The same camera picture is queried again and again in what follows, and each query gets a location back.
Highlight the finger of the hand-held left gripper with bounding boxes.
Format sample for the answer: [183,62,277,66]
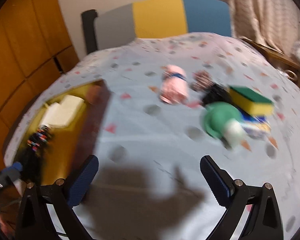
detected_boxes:
[0,162,23,182]

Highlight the pink cloth bundle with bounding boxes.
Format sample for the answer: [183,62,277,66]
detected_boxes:
[159,64,189,103]

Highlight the wooden wardrobe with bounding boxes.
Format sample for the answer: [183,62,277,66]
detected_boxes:
[0,0,79,155]

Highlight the blue and white packet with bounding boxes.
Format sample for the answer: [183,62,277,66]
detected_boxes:
[241,115,272,139]

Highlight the green plastic container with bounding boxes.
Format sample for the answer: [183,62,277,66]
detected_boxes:
[201,102,247,150]

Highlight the black beaded hair ties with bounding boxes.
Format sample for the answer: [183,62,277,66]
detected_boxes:
[27,125,54,153]

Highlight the patterned plastic tablecloth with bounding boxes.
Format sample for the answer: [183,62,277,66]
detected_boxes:
[4,32,300,240]

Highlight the white foam block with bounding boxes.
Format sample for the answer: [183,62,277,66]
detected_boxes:
[41,95,85,128]

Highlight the wooden side table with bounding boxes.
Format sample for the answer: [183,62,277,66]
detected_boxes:
[240,38,300,80]

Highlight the gold tin box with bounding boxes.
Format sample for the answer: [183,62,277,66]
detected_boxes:
[20,79,113,188]

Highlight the grey yellow blue chair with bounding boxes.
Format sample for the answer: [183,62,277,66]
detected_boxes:
[96,0,232,52]

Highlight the black scrunchie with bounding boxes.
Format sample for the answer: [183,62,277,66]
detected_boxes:
[202,84,232,107]

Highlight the black fur pompom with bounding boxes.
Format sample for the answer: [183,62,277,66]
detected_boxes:
[21,145,45,180]

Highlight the patterned scrunchie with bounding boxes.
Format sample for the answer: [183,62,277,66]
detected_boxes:
[192,70,213,92]

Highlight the green and yellow sponge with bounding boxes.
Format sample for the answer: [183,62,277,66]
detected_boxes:
[227,86,275,117]

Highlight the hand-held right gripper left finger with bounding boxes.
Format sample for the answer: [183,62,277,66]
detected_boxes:
[15,155,99,240]

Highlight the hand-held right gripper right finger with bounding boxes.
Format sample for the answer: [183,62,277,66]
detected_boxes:
[200,155,284,240]

